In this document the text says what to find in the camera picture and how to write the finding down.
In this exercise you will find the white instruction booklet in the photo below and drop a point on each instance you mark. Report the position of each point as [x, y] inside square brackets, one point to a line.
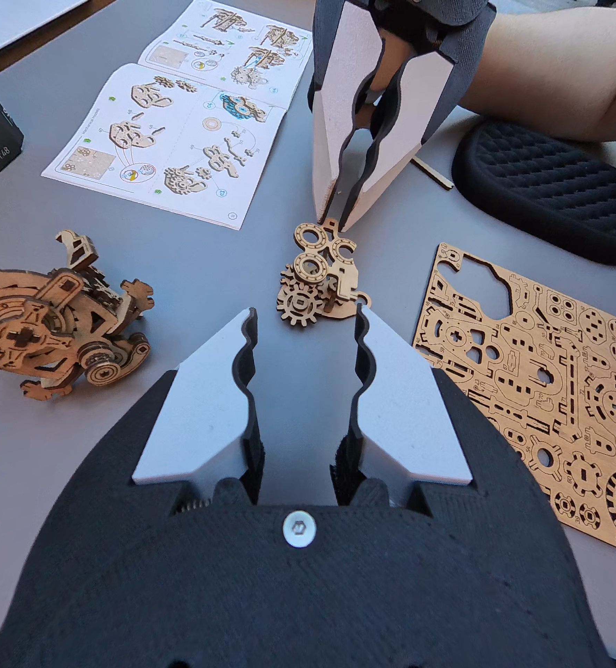
[182, 146]

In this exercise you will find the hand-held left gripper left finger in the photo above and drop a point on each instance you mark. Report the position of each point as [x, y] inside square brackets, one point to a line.
[193, 417]

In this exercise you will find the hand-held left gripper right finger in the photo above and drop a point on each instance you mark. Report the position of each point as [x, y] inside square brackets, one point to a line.
[412, 417]

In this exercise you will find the person's right hand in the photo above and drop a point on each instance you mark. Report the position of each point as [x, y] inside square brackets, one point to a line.
[391, 62]

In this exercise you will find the wooden gear assembly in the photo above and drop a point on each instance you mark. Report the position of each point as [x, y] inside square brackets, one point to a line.
[308, 310]

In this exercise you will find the white stand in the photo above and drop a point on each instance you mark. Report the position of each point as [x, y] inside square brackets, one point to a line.
[21, 31]

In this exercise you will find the person's right forearm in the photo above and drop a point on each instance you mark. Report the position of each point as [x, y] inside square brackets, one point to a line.
[548, 78]

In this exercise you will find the black padded cushion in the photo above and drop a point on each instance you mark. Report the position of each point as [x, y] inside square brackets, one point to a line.
[548, 193]

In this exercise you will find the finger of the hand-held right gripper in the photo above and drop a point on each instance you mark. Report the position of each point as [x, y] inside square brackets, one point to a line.
[423, 94]
[339, 78]

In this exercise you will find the partly built wooden model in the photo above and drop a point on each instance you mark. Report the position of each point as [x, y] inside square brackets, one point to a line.
[36, 323]

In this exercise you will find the laser-cut wooden parts sheet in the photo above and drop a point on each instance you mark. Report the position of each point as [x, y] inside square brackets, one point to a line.
[548, 365]

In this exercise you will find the thin wooden stick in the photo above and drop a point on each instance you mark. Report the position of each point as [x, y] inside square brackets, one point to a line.
[433, 172]

